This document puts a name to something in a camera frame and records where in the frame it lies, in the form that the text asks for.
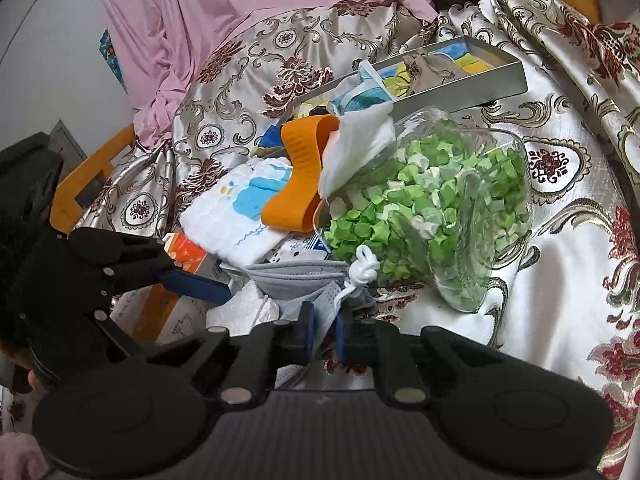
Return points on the pink cloth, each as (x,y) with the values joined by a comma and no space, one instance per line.
(200,20)

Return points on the metal tray with cartoon picture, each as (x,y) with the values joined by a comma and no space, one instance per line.
(465,85)

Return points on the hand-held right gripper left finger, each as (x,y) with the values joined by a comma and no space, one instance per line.
(306,332)

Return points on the white blue printed packet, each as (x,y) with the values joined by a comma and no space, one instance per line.
(235,210)

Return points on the floral satin blanket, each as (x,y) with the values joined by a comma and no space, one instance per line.
(565,270)

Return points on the blue cloth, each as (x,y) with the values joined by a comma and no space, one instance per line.
(272,136)

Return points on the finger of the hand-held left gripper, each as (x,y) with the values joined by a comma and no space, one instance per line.
(122,340)
(195,285)

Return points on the orange and white box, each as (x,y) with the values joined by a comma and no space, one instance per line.
(190,255)

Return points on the person's left forearm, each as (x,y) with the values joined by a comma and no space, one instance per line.
(20,457)

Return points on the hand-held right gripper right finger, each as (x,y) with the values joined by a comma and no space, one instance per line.
(344,335)

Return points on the teal wall poster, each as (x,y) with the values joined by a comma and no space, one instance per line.
(114,60)

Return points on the grey wall panel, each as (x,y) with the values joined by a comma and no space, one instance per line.
(67,142)

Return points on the glass jar of green stars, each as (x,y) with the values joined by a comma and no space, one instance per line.
(430,210)

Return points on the grey face mask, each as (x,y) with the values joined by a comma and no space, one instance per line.
(290,280)

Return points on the orange silicone holder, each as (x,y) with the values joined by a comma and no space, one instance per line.
(300,170)

